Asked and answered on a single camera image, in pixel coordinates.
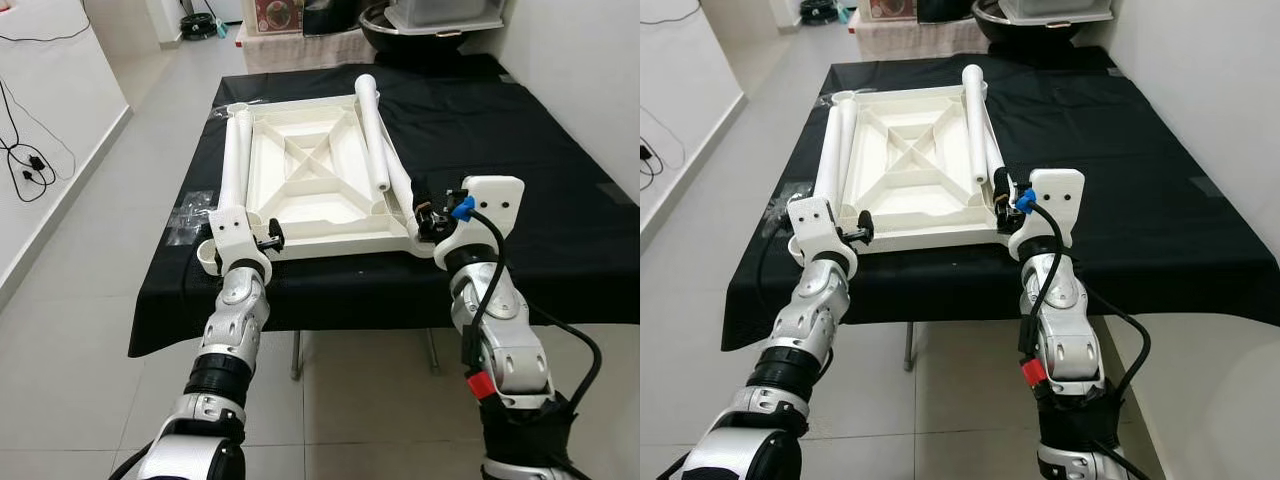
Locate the white plastic children table top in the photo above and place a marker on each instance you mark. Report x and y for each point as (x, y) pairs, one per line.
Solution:
(900, 200)
(300, 215)

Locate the cross-shaped clear tape patch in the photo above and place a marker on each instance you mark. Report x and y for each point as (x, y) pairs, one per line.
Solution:
(782, 198)
(190, 215)

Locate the black tablecloth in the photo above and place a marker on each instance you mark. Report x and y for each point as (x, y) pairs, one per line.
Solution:
(520, 130)
(1150, 130)

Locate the metal folding table leg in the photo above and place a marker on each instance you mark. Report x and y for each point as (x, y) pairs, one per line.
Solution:
(433, 350)
(910, 345)
(296, 355)

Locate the clear tape strip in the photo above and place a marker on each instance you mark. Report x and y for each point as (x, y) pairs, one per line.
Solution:
(828, 97)
(215, 115)

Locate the beige cloth covered bench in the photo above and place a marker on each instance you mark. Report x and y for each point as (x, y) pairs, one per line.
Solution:
(910, 40)
(300, 52)

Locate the black bag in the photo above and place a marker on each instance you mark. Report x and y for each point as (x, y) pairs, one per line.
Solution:
(330, 15)
(945, 10)

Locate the small grey tape patch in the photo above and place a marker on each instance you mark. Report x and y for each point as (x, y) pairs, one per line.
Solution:
(615, 193)
(1205, 186)

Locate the clear plastic storage box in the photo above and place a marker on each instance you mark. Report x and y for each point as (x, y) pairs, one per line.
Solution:
(1055, 8)
(445, 12)

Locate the mop with teal head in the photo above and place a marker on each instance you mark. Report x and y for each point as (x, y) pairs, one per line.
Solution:
(844, 15)
(226, 35)

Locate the red printed box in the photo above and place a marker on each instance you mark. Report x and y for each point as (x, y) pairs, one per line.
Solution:
(890, 8)
(278, 15)

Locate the black round floor device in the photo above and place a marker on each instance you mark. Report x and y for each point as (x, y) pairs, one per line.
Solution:
(200, 25)
(817, 10)

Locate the black power adapter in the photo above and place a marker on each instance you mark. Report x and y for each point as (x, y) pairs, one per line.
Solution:
(35, 162)
(652, 155)

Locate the white appliance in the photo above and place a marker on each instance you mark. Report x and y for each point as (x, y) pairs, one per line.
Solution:
(228, 10)

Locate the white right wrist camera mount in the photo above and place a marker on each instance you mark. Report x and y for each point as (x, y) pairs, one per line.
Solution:
(495, 205)
(1055, 200)

